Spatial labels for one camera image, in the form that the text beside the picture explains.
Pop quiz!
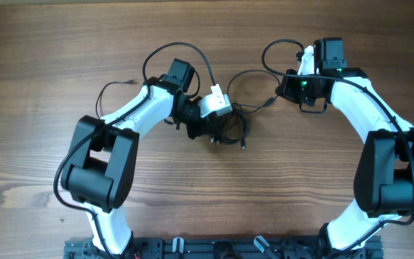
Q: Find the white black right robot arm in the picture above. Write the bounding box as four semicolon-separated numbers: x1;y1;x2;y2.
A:
275;37;414;257

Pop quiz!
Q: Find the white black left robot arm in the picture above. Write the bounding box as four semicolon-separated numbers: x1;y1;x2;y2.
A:
54;59;232;258

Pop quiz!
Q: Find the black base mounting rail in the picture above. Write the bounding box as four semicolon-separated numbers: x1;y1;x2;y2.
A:
63;236;384;259

